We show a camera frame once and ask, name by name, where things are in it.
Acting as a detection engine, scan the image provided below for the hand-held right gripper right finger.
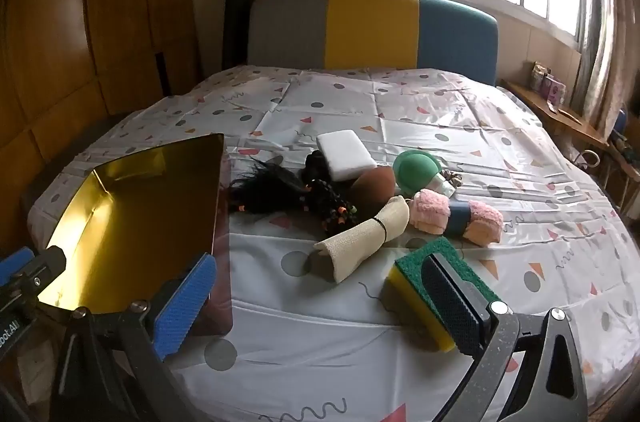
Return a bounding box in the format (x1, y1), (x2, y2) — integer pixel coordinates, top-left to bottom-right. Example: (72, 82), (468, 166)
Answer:
(420, 252), (588, 422)

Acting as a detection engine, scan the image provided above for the green round puff white base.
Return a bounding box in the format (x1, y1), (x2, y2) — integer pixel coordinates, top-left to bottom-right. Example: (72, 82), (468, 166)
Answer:
(392, 151), (458, 199)

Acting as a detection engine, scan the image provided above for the brown egg-shaped makeup sponge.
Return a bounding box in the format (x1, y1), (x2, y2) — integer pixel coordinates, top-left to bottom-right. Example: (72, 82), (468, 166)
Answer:
(350, 165), (398, 205)

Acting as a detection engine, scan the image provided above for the brown patterned scrunchie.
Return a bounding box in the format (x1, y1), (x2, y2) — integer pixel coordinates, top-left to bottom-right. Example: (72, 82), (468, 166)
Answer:
(440, 169), (466, 190)

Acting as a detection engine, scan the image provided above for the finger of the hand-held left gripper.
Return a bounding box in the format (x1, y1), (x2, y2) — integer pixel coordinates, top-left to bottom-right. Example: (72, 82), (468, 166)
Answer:
(0, 249), (35, 286)
(17, 246), (68, 303)

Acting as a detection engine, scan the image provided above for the beige patterned curtain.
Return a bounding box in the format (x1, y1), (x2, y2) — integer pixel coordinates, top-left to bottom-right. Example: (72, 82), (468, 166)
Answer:
(570, 0), (640, 143)

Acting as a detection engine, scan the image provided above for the gold rectangular tray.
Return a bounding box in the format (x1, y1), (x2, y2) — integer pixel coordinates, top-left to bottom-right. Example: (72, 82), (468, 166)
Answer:
(37, 133), (235, 338)

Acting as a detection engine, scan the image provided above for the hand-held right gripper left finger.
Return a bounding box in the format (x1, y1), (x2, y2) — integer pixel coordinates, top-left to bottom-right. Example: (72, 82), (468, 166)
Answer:
(50, 252), (218, 422)

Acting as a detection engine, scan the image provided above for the green yellow scouring sponge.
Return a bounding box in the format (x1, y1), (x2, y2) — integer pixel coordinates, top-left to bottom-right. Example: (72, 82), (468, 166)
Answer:
(382, 236), (488, 353)

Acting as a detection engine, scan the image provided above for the patterned storage jar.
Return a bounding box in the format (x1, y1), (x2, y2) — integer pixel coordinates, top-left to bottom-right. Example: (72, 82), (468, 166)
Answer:
(531, 62), (551, 93)
(545, 75), (568, 103)

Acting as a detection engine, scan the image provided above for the white foam sponge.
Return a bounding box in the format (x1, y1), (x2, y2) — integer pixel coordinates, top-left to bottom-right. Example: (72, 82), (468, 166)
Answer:
(316, 129), (378, 183)

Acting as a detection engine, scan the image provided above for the grey yellow blue headboard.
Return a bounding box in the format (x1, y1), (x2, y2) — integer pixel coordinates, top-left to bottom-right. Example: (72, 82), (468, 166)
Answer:
(247, 0), (498, 88)

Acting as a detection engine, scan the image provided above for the wooden wardrobe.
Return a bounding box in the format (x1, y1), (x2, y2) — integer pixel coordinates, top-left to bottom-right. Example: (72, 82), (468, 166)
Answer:
(0, 0), (201, 253)

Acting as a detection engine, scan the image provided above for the beige cloth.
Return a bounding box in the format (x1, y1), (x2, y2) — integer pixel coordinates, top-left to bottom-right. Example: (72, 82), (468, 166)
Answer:
(314, 196), (411, 285)

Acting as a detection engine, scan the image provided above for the printed white bedsheet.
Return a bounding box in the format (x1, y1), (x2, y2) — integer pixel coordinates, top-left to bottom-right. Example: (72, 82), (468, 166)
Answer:
(27, 65), (640, 422)

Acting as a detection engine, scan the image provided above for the black wig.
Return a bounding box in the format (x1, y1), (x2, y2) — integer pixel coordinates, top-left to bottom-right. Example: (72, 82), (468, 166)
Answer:
(230, 157), (313, 215)

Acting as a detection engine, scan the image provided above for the black rolled mat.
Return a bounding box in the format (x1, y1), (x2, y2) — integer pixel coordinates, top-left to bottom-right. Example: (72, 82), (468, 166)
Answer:
(222, 0), (261, 70)

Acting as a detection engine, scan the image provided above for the pink towel roll blue band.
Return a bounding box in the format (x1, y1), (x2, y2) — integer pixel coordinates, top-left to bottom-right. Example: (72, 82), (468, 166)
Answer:
(407, 189), (503, 248)

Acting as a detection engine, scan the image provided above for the cluttered side shelf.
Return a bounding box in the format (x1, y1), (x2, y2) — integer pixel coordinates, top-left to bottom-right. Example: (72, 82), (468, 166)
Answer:
(605, 132), (640, 213)

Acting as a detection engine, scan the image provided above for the wooden desk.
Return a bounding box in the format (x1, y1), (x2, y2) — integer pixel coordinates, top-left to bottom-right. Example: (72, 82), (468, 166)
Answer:
(502, 77), (640, 183)

